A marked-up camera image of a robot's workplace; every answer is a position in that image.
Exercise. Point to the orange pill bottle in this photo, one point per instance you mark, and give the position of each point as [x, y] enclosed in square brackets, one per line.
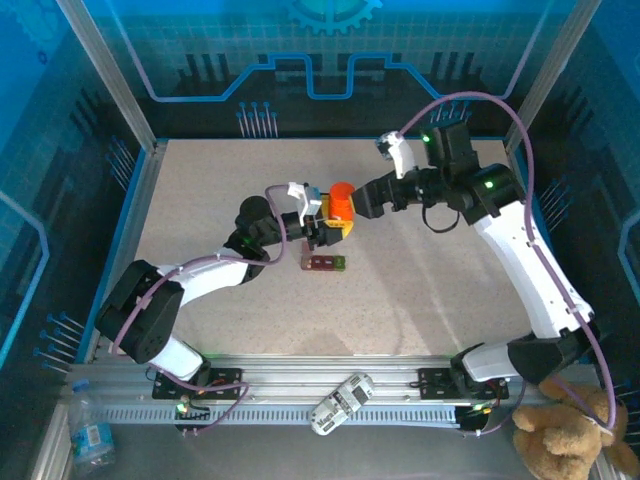
[341, 210]

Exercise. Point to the orange bottle cap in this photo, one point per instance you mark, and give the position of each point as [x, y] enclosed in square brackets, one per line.
[342, 190]

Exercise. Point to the small red green block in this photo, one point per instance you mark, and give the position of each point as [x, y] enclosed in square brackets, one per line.
[325, 262]

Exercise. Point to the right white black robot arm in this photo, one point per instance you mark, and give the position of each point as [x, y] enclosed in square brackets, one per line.
[530, 265]

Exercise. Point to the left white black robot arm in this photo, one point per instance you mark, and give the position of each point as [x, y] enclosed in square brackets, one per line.
[210, 277]

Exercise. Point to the black controller board with LED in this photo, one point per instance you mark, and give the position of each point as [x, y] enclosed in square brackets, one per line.
[195, 415]
[472, 422]

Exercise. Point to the clear plastic water bottle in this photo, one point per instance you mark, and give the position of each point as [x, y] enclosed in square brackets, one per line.
[90, 435]

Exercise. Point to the brown teddy bear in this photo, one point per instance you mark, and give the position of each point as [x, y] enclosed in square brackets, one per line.
[565, 435]

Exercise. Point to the aluminium side rail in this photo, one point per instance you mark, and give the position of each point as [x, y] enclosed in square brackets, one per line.
[142, 200]

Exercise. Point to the blue table border frame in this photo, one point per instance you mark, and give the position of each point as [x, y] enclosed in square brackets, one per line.
[128, 200]

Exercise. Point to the long aluminium frame rail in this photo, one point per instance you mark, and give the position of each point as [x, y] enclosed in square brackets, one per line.
[300, 372]

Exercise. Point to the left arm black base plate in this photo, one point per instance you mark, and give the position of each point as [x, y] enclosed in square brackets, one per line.
[225, 377]

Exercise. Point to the aluminium frame post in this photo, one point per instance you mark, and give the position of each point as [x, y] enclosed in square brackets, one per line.
[115, 75]
[545, 75]
[607, 470]
[50, 450]

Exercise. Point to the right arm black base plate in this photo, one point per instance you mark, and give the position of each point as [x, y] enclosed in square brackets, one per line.
[430, 382]

